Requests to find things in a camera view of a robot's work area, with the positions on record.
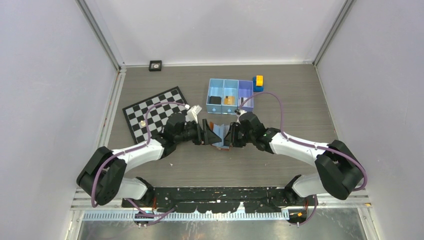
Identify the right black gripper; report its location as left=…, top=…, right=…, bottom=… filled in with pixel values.
left=221, top=122, right=255, bottom=148

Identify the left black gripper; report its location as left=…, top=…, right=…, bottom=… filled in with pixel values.
left=174, top=119, right=222, bottom=146

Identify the brown leather card holder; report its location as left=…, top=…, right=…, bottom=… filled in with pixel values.
left=209, top=122, right=230, bottom=151

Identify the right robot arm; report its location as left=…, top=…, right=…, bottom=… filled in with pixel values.
left=224, top=109, right=368, bottom=205

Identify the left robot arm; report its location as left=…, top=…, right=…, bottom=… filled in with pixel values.
left=76, top=113, right=222, bottom=207

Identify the orange card in bin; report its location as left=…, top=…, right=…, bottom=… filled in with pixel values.
left=223, top=95, right=236, bottom=106

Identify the light blue left bin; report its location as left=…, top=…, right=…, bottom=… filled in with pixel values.
left=206, top=78, right=224, bottom=114

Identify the light blue bin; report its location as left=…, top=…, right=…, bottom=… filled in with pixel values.
left=206, top=78, right=224, bottom=114
left=222, top=79, right=239, bottom=114

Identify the purple right bin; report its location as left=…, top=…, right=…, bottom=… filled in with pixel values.
left=237, top=80, right=254, bottom=112

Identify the light blue middle bin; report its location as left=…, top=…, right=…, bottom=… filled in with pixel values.
left=222, top=79, right=239, bottom=114

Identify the blue yellow toy block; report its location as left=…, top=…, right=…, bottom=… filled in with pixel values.
left=252, top=75, right=264, bottom=93

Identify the black white chessboard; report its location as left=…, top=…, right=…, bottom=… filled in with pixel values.
left=122, top=86, right=188, bottom=145

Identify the small black square box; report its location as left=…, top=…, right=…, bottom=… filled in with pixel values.
left=148, top=60, right=163, bottom=72

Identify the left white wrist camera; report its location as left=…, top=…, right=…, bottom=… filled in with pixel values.
left=186, top=105, right=203, bottom=123

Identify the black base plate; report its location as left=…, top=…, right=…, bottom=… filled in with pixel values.
left=120, top=186, right=319, bottom=215

